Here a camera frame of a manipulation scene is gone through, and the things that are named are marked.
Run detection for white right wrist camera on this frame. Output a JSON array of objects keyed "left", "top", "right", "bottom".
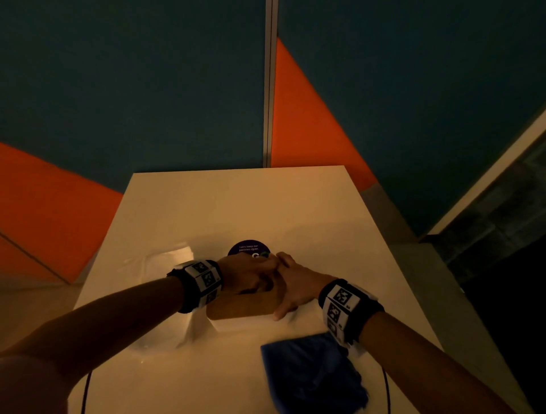
[{"left": 341, "top": 337, "right": 369, "bottom": 360}]

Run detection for person's left forearm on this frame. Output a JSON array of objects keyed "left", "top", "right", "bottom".
[{"left": 0, "top": 276, "right": 187, "bottom": 414}]

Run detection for person's left hand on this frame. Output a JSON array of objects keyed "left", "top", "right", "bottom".
[{"left": 217, "top": 252, "right": 280, "bottom": 295}]

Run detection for clear plastic tissue wrapper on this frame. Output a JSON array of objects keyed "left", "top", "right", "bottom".
[{"left": 122, "top": 243, "right": 215, "bottom": 351}]

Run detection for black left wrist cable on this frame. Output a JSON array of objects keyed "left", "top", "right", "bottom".
[{"left": 80, "top": 370, "right": 94, "bottom": 414}]

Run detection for person's right hand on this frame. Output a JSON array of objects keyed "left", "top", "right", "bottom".
[{"left": 272, "top": 251, "right": 338, "bottom": 321}]

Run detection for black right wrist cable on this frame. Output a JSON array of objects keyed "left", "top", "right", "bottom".
[{"left": 380, "top": 366, "right": 391, "bottom": 414}]

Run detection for brown wooden lid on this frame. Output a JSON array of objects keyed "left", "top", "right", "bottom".
[{"left": 206, "top": 283, "right": 287, "bottom": 321}]

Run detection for white plastic box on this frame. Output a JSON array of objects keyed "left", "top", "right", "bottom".
[{"left": 209, "top": 307, "right": 326, "bottom": 337}]

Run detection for person's right forearm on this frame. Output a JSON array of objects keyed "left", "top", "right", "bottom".
[{"left": 360, "top": 311, "right": 518, "bottom": 414}]

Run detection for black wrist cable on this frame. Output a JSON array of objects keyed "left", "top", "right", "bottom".
[
  {"left": 380, "top": 366, "right": 391, "bottom": 414},
  {"left": 80, "top": 370, "right": 94, "bottom": 414}
]

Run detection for blue cleaning cloth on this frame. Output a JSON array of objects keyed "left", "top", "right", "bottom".
[{"left": 260, "top": 332, "right": 370, "bottom": 414}]

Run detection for round dark sticker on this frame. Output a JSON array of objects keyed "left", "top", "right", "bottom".
[{"left": 227, "top": 239, "right": 273, "bottom": 259}]

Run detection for black right wristband with markers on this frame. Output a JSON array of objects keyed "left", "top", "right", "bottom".
[{"left": 318, "top": 278, "right": 384, "bottom": 346}]

